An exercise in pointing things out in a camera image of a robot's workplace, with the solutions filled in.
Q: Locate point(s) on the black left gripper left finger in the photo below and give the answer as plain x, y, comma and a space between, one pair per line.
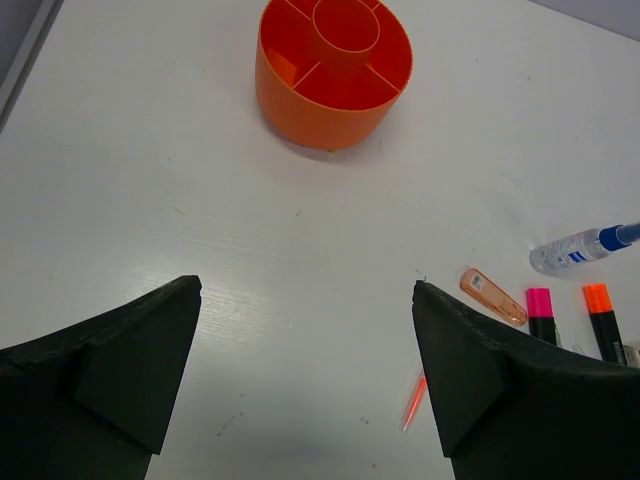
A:
94, 400

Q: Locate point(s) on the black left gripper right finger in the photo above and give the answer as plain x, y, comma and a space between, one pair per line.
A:
510, 406

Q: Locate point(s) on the clear orange pen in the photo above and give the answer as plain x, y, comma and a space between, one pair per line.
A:
414, 402

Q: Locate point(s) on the pink black highlighter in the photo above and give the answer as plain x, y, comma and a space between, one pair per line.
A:
540, 315

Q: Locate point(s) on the orange black highlighter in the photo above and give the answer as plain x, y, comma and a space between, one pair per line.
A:
604, 323

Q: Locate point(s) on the clear spray bottle blue cap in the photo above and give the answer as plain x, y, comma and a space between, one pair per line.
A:
584, 247

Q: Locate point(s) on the orange round desk organizer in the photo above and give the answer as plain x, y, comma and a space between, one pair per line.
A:
328, 72

